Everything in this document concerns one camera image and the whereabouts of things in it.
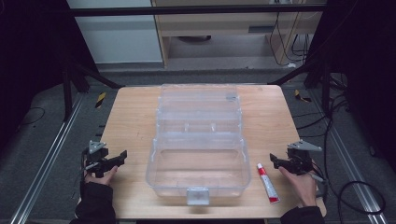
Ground black horizontal bar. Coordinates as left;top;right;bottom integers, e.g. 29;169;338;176
66;3;328;18

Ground hanging black cables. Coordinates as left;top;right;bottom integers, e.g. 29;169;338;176
268;0;316;68

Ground thin black floor cable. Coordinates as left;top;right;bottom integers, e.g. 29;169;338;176
17;106;47;132

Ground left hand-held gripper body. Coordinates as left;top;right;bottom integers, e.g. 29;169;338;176
81;140;120;178

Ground red and white tube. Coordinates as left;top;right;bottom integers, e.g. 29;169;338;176
256;162;281;204

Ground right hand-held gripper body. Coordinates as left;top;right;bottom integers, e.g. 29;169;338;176
278;139;323;175

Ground yellow black floor tape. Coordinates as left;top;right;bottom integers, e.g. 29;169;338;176
94;91;107;109
294;89;313;104

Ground white cabinet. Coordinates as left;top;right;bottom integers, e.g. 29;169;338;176
65;0;164;64

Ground aluminium floor rail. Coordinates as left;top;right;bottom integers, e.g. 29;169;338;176
307;90;390;224
8;94;84;224

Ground wooden desk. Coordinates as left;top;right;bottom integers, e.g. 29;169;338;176
150;0;328;68

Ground clear plastic storage box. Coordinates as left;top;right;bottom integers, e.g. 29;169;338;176
145;83;252;206

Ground black metal stand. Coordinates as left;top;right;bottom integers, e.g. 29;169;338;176
55;52;125;123
268;52;335;118

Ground person's left hand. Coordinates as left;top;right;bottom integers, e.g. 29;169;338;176
83;164;120;187

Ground person's right hand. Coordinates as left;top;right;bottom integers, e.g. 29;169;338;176
277;166;318;208

